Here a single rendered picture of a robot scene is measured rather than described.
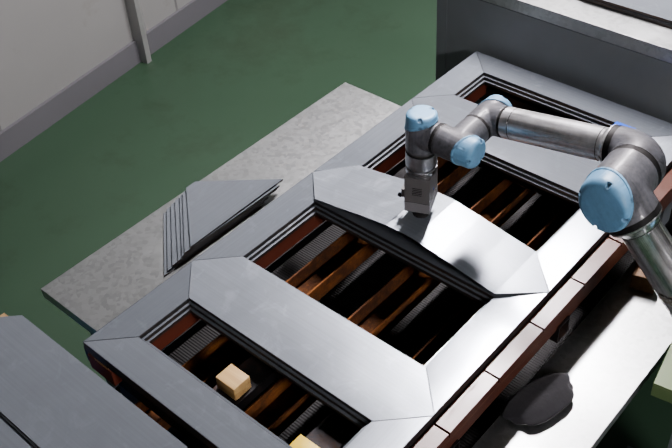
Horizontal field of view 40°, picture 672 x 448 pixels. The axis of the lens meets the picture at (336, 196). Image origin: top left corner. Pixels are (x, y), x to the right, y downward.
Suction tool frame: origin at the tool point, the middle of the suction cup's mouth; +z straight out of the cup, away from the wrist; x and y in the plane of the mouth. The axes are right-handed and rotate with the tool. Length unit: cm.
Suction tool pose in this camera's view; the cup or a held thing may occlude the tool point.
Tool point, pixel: (421, 216)
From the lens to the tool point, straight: 234.3
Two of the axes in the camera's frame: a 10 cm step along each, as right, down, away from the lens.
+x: 9.5, 1.6, -2.8
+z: 0.6, 7.7, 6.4
